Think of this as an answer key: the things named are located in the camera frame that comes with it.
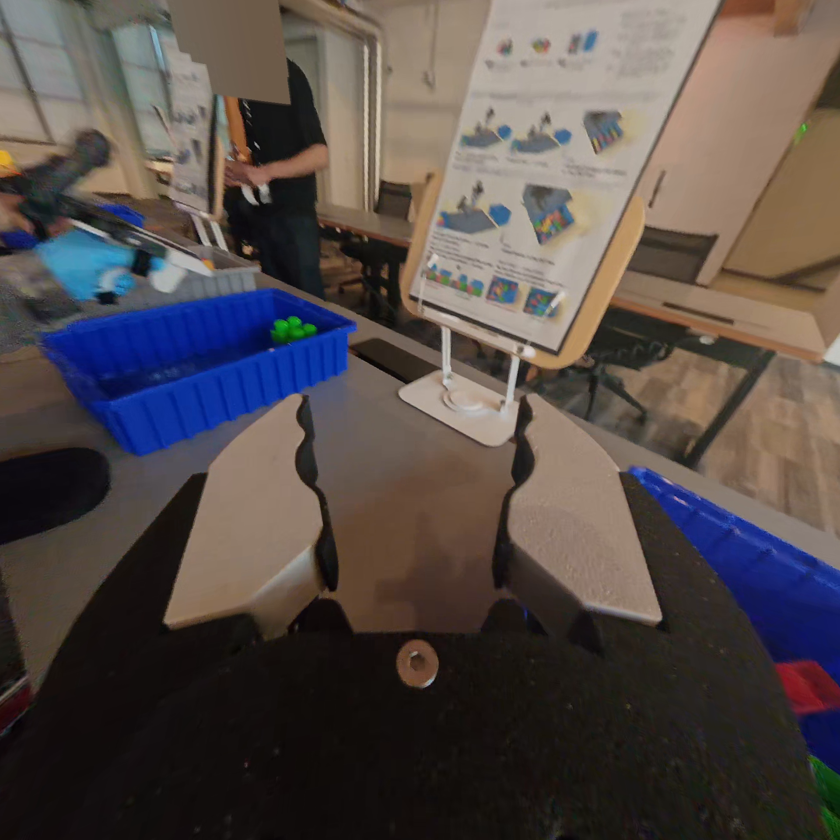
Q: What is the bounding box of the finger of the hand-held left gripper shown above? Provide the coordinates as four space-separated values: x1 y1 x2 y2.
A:
147 254 219 294

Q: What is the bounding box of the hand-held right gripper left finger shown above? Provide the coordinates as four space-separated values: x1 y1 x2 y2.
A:
163 392 340 640

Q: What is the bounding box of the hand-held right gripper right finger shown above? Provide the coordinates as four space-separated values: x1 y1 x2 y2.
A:
493 392 664 644

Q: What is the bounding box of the pile of assorted toy blocks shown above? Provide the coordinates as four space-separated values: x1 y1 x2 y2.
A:
775 661 840 815

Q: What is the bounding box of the person's left forearm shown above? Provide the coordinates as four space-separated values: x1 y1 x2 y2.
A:
0 256 64 351

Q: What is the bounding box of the person's left hand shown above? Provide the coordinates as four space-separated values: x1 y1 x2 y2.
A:
37 230 143 305

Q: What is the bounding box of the grey plastic bin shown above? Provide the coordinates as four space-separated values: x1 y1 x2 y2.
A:
178 250 261 298

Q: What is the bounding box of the wooden display board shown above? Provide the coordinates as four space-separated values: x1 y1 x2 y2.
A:
161 59 224 220

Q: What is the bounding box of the wooden office desk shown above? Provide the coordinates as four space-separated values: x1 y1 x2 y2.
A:
315 201 418 253
611 269 828 467

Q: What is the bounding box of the black textured wrist rest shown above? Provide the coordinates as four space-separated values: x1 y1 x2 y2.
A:
0 447 112 546

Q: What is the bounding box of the black office chair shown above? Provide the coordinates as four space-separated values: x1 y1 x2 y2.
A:
584 226 720 421
374 180 416 219

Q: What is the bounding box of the instruction sheet on stand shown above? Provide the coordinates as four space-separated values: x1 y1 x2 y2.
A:
401 0 725 371

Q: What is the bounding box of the dark desk cable cover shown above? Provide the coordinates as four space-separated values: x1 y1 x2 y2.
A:
352 339 424 385

